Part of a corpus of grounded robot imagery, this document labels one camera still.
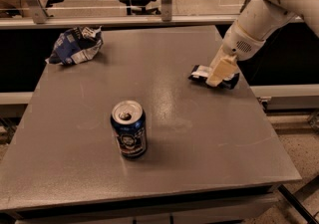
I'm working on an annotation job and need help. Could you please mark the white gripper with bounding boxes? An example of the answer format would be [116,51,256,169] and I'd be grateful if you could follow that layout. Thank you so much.
[207,21,265,87]

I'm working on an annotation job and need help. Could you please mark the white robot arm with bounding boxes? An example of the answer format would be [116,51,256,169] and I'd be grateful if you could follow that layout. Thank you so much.
[206,0,319,87]

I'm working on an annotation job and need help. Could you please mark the blue pepsi can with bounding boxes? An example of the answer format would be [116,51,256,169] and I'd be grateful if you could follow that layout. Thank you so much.
[110,101,147,158]

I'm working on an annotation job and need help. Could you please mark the crumpled blue chip bag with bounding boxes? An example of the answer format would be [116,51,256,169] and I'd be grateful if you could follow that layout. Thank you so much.
[46,27,103,66]

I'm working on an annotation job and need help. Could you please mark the glass barrier rail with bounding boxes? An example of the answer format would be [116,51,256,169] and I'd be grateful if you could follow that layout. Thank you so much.
[0,14,239,30]

